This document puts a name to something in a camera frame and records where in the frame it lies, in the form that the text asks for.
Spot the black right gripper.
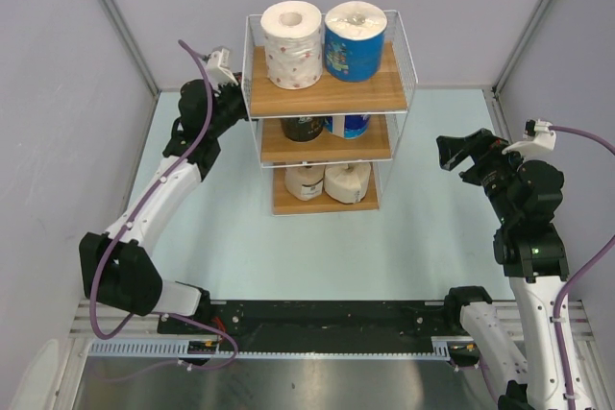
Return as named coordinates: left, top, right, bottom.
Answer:
left=435, top=127, right=531, bottom=222

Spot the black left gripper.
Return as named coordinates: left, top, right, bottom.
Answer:
left=207, top=73, right=282, bottom=138

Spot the dark green paper roll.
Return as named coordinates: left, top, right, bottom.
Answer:
left=280, top=116, right=324, bottom=142

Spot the floral white paper roll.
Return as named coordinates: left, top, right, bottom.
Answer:
left=260, top=1, right=323, bottom=90

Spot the white wire wooden shelf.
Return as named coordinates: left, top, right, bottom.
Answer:
left=241, top=10, right=418, bottom=216

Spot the brown paper roll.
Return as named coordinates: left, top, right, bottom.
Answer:
left=284, top=165, right=325, bottom=202

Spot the blue Tempo paper roll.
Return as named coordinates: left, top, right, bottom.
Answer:
left=324, top=114, right=370, bottom=140

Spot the cream paper roll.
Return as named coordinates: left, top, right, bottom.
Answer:
left=324, top=162, right=372, bottom=205

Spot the light blue paper roll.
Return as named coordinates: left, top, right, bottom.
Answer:
left=324, top=1, right=388, bottom=83

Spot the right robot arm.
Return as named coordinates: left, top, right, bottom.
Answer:
left=436, top=129, right=595, bottom=409

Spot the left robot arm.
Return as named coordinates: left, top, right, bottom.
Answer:
left=79, top=79, right=248, bottom=333

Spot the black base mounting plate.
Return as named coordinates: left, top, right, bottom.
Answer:
left=158, top=299, right=501, bottom=356

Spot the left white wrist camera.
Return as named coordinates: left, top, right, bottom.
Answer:
left=202, top=46, right=238, bottom=86

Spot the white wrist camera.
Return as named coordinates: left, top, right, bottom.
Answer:
left=503, top=119, right=556, bottom=157
left=202, top=46, right=238, bottom=86

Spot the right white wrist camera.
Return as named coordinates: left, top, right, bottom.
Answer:
left=503, top=119, right=556, bottom=157

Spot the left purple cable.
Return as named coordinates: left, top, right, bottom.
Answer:
left=88, top=38, right=239, bottom=382

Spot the purple cable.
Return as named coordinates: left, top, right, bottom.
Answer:
left=475, top=125, right=615, bottom=410
left=88, top=38, right=239, bottom=382

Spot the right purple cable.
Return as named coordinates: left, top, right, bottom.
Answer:
left=475, top=125, right=615, bottom=410

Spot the white slotted cable duct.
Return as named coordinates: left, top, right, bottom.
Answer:
left=88, top=338, right=451, bottom=361

